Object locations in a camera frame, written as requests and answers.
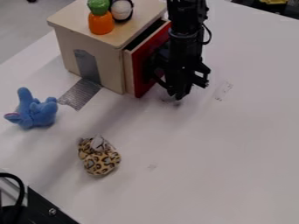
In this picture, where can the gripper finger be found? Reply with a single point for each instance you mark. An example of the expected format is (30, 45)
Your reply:
(173, 90)
(183, 92)

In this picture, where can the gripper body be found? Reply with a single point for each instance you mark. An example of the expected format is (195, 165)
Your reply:
(183, 64)

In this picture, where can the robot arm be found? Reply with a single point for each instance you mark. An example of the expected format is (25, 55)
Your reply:
(186, 20)

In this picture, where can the drawer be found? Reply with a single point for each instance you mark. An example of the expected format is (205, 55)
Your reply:
(141, 68)

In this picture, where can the black and white plush penguin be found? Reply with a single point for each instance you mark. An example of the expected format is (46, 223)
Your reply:
(122, 10)

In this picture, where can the cabinet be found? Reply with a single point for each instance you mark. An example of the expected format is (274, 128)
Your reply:
(97, 55)

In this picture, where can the grey tape strip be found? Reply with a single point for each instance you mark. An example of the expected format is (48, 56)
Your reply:
(83, 84)

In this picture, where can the orange toy carrot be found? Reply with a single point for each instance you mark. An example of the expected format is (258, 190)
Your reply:
(101, 21)

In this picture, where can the leopard print plush animal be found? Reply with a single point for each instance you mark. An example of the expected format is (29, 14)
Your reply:
(99, 157)

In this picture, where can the blue plush animal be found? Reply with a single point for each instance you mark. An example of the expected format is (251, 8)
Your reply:
(35, 112)

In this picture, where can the black metal bracket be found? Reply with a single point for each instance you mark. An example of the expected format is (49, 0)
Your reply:
(42, 210)

